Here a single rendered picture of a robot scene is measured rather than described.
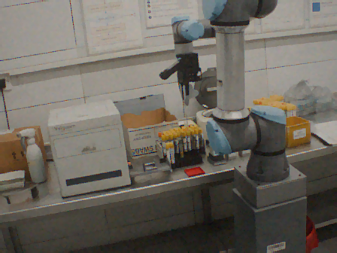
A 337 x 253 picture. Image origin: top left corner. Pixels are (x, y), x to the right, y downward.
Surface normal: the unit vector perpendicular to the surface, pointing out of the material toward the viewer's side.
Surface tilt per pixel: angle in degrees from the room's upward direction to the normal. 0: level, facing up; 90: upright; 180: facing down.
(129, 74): 90
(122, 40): 95
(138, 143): 90
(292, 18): 93
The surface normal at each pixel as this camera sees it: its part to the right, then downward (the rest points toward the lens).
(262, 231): 0.25, 0.24
